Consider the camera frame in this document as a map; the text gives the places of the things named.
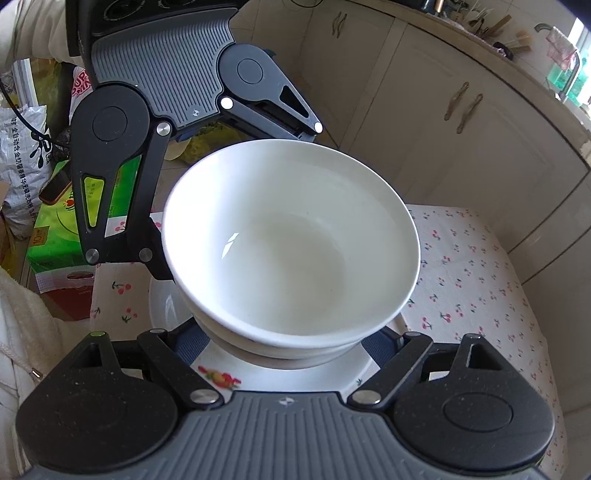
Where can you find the red and white bag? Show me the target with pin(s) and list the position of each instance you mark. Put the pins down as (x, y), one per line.
(69, 295)

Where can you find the cherry print tablecloth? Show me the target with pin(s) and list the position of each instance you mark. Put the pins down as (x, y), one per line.
(461, 286)

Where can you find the white bowl pink flower print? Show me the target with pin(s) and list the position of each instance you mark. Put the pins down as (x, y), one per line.
(300, 353)
(286, 240)
(300, 363)

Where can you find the green carton box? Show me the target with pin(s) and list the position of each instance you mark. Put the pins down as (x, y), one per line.
(60, 230)

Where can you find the yellow plastic bag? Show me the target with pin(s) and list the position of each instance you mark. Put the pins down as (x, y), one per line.
(212, 143)

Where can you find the white bag red letters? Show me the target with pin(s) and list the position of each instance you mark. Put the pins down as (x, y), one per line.
(81, 87)

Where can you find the white printed sack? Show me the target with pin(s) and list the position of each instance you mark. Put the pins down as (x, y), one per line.
(23, 152)

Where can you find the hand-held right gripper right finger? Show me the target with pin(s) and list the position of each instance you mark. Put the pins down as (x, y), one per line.
(381, 346)

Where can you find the utensil holder with utensils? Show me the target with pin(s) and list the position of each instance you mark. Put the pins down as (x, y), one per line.
(498, 27)

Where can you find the pink dishcloth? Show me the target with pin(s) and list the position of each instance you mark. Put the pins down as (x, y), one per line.
(561, 46)

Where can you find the person's white jacket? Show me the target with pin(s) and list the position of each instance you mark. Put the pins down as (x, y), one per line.
(23, 369)

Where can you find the dark smartphone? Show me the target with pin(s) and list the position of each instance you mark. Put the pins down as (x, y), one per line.
(55, 189)

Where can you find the white fruit print plate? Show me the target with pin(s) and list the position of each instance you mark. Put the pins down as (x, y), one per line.
(277, 381)

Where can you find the person's left forearm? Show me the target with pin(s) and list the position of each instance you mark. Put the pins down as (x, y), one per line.
(32, 27)

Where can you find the metal kitchen faucet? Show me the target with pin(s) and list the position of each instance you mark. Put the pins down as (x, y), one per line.
(570, 85)

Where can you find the green dish soap bottle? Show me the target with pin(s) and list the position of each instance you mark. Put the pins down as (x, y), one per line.
(556, 78)

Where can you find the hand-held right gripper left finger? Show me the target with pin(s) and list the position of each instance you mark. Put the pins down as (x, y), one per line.
(191, 344)

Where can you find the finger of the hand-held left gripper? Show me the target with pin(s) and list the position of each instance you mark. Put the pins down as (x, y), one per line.
(147, 203)
(268, 108)

